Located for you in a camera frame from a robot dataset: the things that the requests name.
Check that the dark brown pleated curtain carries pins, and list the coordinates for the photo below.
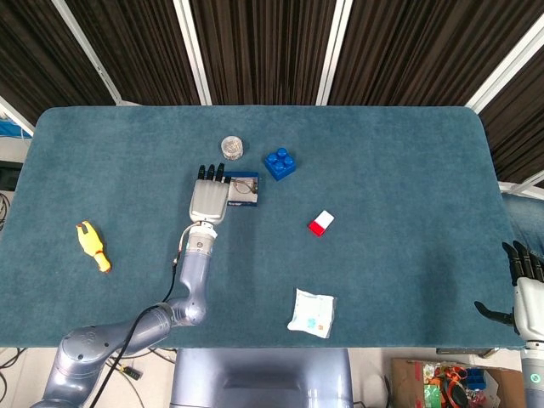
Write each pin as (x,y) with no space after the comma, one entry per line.
(263,47)

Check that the grey-blue robot torso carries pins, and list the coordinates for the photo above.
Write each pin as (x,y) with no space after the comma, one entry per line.
(263,378)

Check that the red and white block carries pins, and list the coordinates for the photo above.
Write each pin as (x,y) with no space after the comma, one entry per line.
(319,224)

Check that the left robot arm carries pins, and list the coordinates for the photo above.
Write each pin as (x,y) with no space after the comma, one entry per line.
(195,276)

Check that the black power strip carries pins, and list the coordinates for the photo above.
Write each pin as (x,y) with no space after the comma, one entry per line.
(131,373)

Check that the blue denim fabric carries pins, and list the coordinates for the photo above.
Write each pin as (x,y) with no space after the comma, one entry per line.
(523,217)

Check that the white aluminium frame bar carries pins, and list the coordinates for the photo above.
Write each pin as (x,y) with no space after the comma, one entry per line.
(523,185)

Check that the blue plastic bin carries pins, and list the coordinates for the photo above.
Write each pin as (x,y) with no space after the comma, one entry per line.
(475,378)

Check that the blue cardboard box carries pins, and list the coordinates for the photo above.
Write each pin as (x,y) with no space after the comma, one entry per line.
(244,203)

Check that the blue bundle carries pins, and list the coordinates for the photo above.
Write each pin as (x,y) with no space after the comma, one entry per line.
(10,127)

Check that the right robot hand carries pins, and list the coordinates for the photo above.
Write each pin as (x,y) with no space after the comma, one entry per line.
(531,310)

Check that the brown cardboard box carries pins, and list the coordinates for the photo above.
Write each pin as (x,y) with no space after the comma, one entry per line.
(408,382)

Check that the blue plastic building block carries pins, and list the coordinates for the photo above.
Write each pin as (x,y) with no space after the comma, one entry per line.
(278,168)

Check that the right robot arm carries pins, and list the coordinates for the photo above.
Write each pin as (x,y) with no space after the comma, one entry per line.
(534,378)

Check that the white aluminium frame post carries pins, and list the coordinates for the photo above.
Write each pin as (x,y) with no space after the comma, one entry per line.
(506,64)
(15,115)
(87,49)
(193,51)
(333,51)

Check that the clear round plastic jar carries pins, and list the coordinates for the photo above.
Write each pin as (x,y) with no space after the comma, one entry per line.
(232,148)

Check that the blue-green table cloth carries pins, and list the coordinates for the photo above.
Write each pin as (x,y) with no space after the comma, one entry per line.
(382,170)

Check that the white plastic packet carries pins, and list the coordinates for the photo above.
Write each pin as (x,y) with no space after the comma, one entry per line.
(312,312)

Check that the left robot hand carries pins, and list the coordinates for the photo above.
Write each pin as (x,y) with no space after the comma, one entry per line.
(208,200)

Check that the wire-rimmed eyeglasses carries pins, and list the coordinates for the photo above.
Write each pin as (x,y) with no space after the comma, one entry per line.
(246,187)

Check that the yellow rubber chicken toy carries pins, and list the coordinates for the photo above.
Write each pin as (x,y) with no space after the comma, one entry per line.
(91,244)

